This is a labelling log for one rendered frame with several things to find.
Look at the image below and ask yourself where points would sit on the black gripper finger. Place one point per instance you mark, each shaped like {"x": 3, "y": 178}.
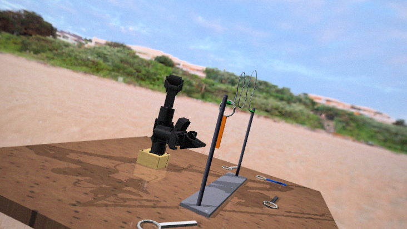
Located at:
{"x": 197, "y": 140}
{"x": 187, "y": 142}

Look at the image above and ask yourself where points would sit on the orange handle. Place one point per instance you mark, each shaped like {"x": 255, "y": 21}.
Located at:
{"x": 223, "y": 124}

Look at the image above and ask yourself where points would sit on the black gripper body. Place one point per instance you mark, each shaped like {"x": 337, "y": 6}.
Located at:
{"x": 174, "y": 138}

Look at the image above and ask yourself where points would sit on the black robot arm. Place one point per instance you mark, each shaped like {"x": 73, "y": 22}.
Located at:
{"x": 173, "y": 85}

